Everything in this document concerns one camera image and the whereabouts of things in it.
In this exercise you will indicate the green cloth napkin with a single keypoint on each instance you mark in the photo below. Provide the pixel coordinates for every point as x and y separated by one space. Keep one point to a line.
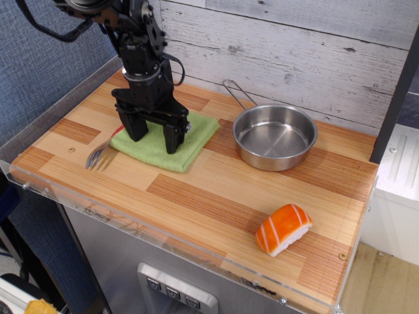
151 148

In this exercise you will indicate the stainless steel cabinet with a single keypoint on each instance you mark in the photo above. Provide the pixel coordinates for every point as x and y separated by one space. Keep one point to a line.
114 255

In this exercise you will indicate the white appliance at right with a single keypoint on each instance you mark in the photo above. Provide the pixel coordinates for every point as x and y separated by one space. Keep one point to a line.
391 221

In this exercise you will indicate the black right frame post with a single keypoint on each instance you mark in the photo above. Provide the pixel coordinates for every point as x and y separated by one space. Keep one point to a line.
396 104

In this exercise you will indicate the yellow and black object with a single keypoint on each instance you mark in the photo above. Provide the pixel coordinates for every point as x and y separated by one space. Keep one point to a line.
33 307

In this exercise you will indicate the salmon nigiri sushi toy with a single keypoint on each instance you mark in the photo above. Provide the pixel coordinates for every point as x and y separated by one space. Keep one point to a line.
282 228

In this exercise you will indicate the stainless steel pan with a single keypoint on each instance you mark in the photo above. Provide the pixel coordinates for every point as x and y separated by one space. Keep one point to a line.
274 137

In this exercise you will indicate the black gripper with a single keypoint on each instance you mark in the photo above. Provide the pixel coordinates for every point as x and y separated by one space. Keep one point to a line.
150 97

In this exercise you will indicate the red-handled metal fork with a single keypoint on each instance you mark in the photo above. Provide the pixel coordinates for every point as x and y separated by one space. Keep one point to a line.
95 155

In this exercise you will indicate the clear acrylic front guard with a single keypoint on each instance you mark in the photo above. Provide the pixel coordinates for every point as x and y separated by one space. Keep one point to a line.
194 224

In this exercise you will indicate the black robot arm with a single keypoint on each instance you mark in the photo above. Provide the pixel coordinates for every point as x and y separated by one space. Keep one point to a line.
140 43

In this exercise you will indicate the silver dispenser button panel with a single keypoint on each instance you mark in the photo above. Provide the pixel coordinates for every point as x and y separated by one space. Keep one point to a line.
164 293

